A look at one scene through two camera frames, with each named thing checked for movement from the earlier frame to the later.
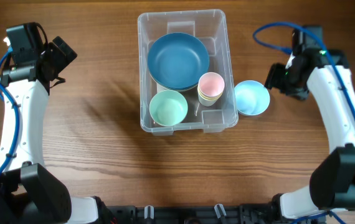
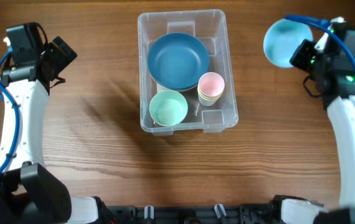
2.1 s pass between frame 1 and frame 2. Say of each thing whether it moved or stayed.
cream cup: stayed
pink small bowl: stayed
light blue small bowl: moved
